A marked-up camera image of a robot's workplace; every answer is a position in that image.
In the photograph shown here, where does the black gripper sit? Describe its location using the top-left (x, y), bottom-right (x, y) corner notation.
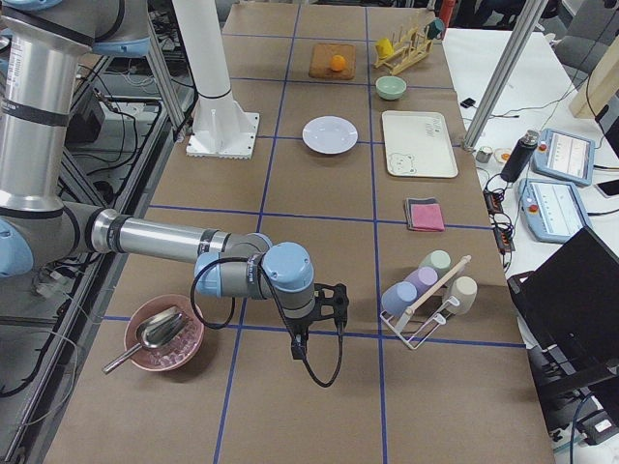
top-left (289, 283), bottom-right (349, 361)

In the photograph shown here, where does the white round plate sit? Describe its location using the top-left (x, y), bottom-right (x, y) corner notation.
top-left (302, 116), bottom-right (358, 155)

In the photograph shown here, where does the orange fruit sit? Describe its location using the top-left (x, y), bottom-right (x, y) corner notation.
top-left (329, 54), bottom-right (347, 73)

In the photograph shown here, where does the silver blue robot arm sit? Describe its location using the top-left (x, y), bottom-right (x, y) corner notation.
top-left (1, 1), bottom-right (348, 360)

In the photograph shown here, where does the cream bear tray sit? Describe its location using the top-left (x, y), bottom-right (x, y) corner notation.
top-left (381, 110), bottom-right (458, 179)

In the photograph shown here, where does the blue cup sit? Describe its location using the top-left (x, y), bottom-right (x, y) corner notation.
top-left (381, 281), bottom-right (418, 316)

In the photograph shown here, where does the purple cup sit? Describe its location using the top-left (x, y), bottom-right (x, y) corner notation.
top-left (404, 266), bottom-right (438, 295)

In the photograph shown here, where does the green cup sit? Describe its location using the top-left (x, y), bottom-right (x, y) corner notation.
top-left (419, 249), bottom-right (452, 276)

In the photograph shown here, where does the pink cloth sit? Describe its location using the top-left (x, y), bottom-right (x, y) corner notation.
top-left (410, 203), bottom-right (445, 231)

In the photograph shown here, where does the grey cloth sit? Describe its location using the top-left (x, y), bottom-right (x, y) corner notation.
top-left (404, 198), bottom-right (439, 230)

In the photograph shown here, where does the beige cup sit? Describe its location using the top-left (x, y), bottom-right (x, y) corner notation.
top-left (443, 276), bottom-right (478, 315)

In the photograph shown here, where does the pink bowl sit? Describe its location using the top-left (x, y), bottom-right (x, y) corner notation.
top-left (124, 294), bottom-right (205, 372)

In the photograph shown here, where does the metal scoop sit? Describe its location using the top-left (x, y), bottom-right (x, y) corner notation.
top-left (102, 306), bottom-right (187, 374)

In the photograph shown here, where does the black power strip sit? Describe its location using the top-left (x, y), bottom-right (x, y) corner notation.
top-left (484, 188), bottom-right (515, 255)

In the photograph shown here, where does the green ceramic bowl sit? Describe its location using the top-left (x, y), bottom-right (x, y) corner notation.
top-left (375, 75), bottom-right (407, 101)

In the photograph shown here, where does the black laptop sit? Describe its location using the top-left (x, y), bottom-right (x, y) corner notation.
top-left (508, 226), bottom-right (618, 406)

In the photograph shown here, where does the lower teach pendant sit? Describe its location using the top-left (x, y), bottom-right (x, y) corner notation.
top-left (517, 179), bottom-right (592, 244)

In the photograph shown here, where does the teach pendant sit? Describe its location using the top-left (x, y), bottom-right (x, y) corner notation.
top-left (532, 129), bottom-right (596, 187)
top-left (517, 179), bottom-right (592, 244)

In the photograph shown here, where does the wooden cutting board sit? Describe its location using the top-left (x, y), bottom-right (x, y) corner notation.
top-left (309, 43), bottom-right (356, 80)

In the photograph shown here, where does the black bottle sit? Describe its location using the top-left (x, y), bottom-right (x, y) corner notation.
top-left (499, 130), bottom-right (540, 184)

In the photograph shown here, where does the yellow mug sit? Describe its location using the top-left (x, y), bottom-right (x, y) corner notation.
top-left (374, 37), bottom-right (395, 60)

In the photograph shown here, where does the wooden drying rack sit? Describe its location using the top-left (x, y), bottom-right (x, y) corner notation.
top-left (373, 13), bottom-right (438, 75)

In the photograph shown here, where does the upper teach pendant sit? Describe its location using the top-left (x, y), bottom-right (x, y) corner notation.
top-left (532, 129), bottom-right (596, 187)

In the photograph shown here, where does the dark green mug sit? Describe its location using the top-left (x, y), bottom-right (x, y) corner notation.
top-left (425, 17), bottom-right (446, 40)

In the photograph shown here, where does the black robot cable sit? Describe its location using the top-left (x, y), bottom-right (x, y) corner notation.
top-left (189, 255), bottom-right (346, 389)

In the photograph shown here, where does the white wire cup rack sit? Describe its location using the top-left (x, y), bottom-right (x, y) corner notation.
top-left (379, 255), bottom-right (472, 350)

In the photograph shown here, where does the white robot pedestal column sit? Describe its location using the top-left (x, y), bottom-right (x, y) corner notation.
top-left (173, 0), bottom-right (259, 160)

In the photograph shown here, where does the aluminium frame post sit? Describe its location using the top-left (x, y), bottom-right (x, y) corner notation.
top-left (462, 0), bottom-right (547, 151)

